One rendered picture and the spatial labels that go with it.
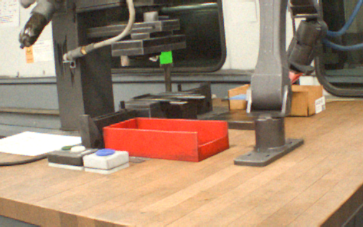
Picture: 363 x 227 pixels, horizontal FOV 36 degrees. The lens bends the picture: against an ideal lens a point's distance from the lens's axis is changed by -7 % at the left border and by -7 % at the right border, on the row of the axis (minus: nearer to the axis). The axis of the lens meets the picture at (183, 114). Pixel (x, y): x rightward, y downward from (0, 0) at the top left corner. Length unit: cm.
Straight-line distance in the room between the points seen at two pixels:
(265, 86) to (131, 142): 31
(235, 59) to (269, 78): 95
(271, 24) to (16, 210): 62
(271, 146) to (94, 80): 66
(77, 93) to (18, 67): 147
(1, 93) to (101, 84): 159
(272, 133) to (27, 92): 199
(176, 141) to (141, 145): 9
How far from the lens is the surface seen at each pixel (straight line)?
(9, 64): 313
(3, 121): 323
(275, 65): 116
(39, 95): 290
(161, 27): 144
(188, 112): 154
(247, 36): 207
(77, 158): 118
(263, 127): 115
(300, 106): 157
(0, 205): 108
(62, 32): 164
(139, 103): 144
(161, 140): 120
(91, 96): 163
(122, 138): 127
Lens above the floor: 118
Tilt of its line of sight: 9 degrees down
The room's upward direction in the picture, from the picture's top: 5 degrees counter-clockwise
